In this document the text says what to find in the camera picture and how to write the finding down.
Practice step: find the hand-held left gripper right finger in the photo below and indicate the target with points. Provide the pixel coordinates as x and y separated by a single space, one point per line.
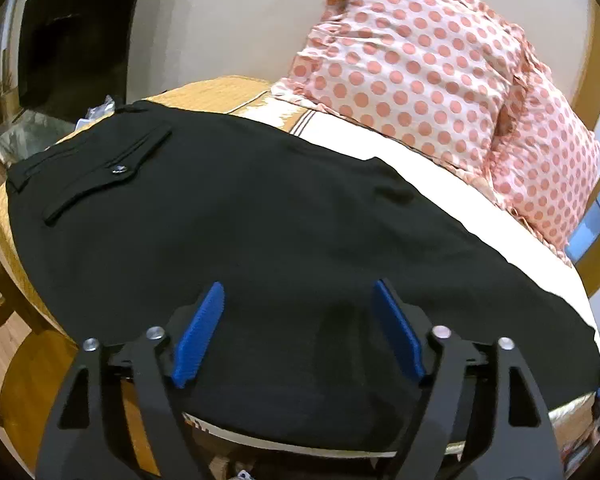
397 330

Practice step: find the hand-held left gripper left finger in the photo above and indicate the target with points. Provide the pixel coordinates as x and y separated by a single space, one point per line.
200 327

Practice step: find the black pants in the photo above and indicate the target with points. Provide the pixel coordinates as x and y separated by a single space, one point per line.
260 240

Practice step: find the wooden chair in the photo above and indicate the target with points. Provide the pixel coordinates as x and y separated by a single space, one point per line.
15 360

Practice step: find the small pink polka dot pillow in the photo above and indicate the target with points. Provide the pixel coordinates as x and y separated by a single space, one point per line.
542 170

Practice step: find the clear plastic bag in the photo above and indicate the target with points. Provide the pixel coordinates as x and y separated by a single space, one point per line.
100 110

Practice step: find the grey patterned cushion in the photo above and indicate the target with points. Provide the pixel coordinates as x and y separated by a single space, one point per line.
27 137

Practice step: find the large pink polka dot pillow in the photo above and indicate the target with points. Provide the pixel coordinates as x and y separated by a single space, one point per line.
405 55

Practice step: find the black television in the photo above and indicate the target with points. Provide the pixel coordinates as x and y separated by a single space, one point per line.
75 35

